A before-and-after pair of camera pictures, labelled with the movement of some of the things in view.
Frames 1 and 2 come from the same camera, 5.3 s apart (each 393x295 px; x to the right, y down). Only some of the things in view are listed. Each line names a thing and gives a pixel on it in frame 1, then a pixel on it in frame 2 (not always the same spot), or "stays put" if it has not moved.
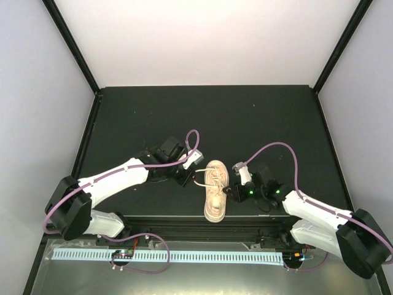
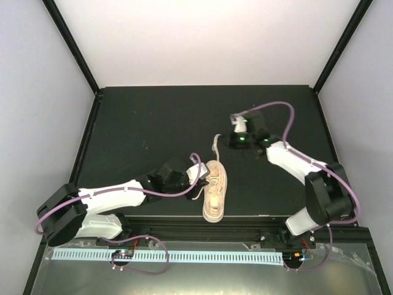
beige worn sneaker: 216,174 stays put
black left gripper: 185,179 to 200,183
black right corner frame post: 363,6 stays put
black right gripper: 239,196 to 229,142
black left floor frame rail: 86,135 stays put
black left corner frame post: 67,33 stays put
